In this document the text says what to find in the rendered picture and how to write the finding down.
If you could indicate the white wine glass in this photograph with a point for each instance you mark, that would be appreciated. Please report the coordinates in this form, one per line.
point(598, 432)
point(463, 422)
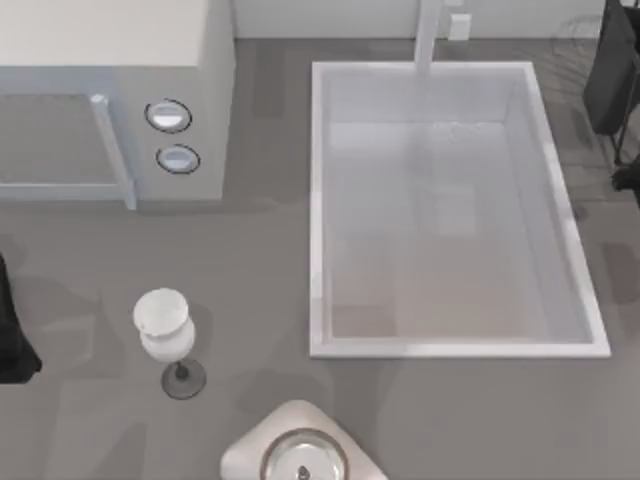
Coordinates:
point(162, 325)

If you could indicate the tall white tap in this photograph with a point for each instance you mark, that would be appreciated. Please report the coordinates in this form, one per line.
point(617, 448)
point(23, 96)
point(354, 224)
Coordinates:
point(427, 35)

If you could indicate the clear glass on coaster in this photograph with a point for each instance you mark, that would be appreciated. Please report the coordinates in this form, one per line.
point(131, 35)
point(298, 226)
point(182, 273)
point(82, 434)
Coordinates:
point(305, 457)

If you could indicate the small microwave knob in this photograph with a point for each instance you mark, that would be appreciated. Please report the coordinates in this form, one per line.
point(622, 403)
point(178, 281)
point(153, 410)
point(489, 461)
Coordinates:
point(178, 159)

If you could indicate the black stand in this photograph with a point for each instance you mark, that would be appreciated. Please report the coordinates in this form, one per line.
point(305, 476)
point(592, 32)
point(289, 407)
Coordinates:
point(617, 75)

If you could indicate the large microwave knob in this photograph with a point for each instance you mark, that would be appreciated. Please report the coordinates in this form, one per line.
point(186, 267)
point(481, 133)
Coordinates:
point(168, 115)

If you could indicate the microwave oven door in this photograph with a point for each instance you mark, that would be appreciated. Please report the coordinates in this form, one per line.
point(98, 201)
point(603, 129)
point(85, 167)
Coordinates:
point(50, 140)

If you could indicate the pale microwave oven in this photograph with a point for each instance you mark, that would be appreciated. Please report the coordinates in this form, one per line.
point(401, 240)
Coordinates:
point(165, 45)

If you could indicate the white wall socket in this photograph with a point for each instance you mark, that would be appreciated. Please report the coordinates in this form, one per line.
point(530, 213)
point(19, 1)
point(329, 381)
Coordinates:
point(459, 26)

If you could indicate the white sink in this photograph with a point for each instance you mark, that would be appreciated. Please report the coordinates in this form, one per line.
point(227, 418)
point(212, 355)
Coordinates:
point(450, 225)

